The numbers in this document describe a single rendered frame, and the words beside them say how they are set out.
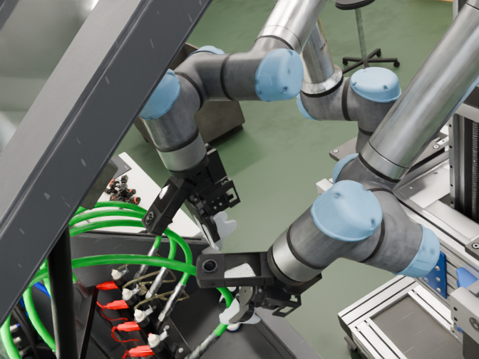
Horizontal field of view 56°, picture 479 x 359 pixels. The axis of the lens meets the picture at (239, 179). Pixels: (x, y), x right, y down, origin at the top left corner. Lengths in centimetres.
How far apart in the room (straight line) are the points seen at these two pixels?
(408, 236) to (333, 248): 11
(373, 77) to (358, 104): 7
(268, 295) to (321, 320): 154
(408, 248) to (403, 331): 130
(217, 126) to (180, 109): 280
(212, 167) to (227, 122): 275
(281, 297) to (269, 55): 36
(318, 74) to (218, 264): 65
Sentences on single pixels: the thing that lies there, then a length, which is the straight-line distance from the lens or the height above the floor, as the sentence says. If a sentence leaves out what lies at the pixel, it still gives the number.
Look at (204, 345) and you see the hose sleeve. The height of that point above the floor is 114.
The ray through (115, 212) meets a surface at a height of 131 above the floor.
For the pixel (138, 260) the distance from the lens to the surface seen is 69.
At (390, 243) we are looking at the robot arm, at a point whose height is 137.
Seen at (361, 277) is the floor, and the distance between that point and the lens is 234.
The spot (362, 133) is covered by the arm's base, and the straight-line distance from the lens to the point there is 125.
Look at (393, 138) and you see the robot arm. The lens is 68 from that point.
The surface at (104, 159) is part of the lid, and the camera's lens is 31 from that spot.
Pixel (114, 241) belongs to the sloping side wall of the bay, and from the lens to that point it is 117.
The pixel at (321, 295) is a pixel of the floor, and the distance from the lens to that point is 230.
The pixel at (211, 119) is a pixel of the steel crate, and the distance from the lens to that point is 344.
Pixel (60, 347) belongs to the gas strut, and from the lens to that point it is 44.
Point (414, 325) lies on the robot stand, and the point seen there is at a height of 21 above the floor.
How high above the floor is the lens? 181
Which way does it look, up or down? 35 degrees down
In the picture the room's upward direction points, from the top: 21 degrees counter-clockwise
